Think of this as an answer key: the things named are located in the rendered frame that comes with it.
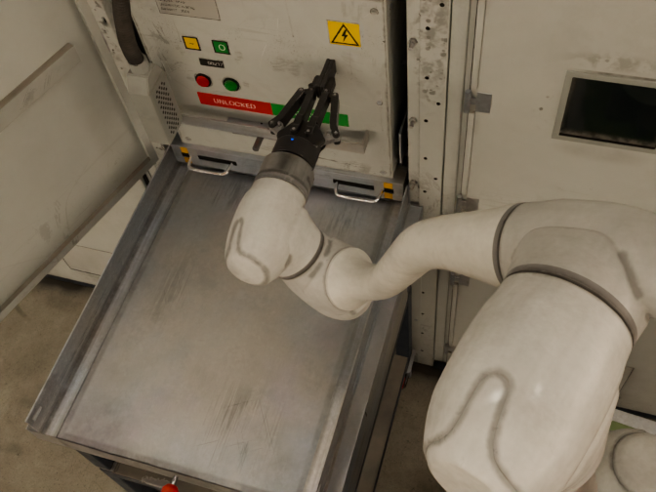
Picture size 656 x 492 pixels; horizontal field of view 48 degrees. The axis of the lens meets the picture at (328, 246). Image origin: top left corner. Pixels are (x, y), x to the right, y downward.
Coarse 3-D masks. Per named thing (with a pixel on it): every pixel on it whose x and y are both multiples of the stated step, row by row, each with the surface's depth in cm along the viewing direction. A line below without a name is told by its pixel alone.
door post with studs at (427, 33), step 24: (408, 0) 117; (432, 0) 115; (408, 24) 121; (432, 24) 119; (408, 48) 123; (432, 48) 123; (408, 72) 130; (432, 72) 128; (408, 96) 135; (432, 96) 132; (408, 120) 140; (432, 120) 138; (408, 144) 146; (432, 144) 144; (408, 168) 153; (432, 168) 150; (432, 192) 156; (432, 216) 163; (432, 288) 190; (432, 312) 201; (432, 336) 213
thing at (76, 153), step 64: (0, 0) 126; (64, 0) 137; (0, 64) 132; (64, 64) 142; (0, 128) 136; (64, 128) 151; (128, 128) 167; (0, 192) 145; (64, 192) 160; (0, 256) 152; (0, 320) 157
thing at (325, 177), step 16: (176, 144) 168; (192, 144) 167; (208, 160) 169; (224, 160) 167; (240, 160) 165; (256, 160) 163; (320, 176) 161; (336, 176) 160; (352, 176) 158; (368, 176) 157; (400, 176) 156; (368, 192) 161; (400, 192) 158
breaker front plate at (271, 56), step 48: (144, 0) 133; (240, 0) 127; (288, 0) 124; (336, 0) 121; (240, 48) 137; (288, 48) 133; (336, 48) 130; (384, 48) 126; (192, 96) 153; (240, 96) 148; (288, 96) 144; (384, 96) 136; (240, 144) 162; (384, 144) 148
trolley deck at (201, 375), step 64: (192, 192) 170; (320, 192) 166; (192, 256) 160; (128, 320) 153; (192, 320) 152; (256, 320) 150; (320, 320) 149; (384, 320) 147; (128, 384) 145; (192, 384) 144; (256, 384) 143; (320, 384) 141; (128, 448) 138; (192, 448) 137; (256, 448) 136
